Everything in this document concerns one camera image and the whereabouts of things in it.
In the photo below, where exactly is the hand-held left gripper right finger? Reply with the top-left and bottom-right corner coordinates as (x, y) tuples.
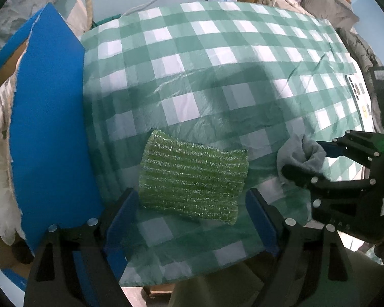
(245, 188), (360, 307)

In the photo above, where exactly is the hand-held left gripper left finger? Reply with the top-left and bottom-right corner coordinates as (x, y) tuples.
(24, 188), (140, 307)

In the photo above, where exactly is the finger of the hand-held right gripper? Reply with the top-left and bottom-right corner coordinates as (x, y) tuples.
(281, 164), (376, 199)
(317, 130), (384, 170)

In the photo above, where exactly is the small grey cloth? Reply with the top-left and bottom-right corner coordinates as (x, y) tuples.
(277, 133), (326, 186)

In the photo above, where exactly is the green scouring pad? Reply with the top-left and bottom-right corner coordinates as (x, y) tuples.
(139, 129), (249, 226)

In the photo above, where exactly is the white mesh bath loofah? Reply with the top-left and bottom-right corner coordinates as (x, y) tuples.
(0, 153), (21, 245)

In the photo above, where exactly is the blue foam board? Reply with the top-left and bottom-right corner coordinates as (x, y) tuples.
(0, 3), (116, 295)

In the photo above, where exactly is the white flat device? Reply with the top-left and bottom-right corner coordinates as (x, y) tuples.
(346, 74), (373, 122)

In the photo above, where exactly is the green checked tablecloth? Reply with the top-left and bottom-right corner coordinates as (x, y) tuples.
(80, 1), (372, 287)

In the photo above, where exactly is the dark grey pillow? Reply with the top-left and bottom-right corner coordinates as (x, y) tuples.
(299, 0), (360, 31)

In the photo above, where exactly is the silver foil cover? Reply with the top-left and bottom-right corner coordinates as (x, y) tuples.
(0, 0), (84, 74)

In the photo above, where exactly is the beige hose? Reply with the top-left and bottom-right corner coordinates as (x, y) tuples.
(78, 0), (98, 34)

